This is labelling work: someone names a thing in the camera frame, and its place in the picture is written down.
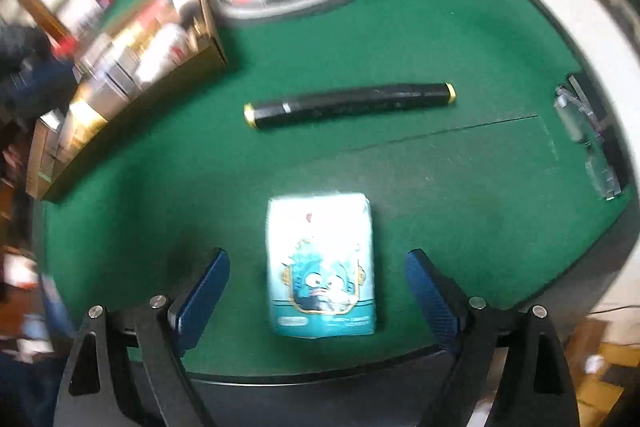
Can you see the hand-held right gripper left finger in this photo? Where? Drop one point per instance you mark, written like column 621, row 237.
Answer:
column 205, row 292

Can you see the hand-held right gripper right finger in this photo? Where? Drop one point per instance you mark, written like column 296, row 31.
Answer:
column 432, row 302

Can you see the teal cartoon tissue pack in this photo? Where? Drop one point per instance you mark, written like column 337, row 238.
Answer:
column 320, row 267

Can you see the brown cardboard box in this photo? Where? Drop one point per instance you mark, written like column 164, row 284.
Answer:
column 150, row 107

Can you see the black marker yellow-green ends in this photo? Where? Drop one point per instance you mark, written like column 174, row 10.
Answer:
column 350, row 104

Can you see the white bottle red label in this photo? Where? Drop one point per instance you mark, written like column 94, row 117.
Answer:
column 162, row 49

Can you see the cardboard carton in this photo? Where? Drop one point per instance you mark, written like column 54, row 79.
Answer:
column 607, row 377

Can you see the clear frame eyeglasses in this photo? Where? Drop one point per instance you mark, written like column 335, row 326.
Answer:
column 567, row 117

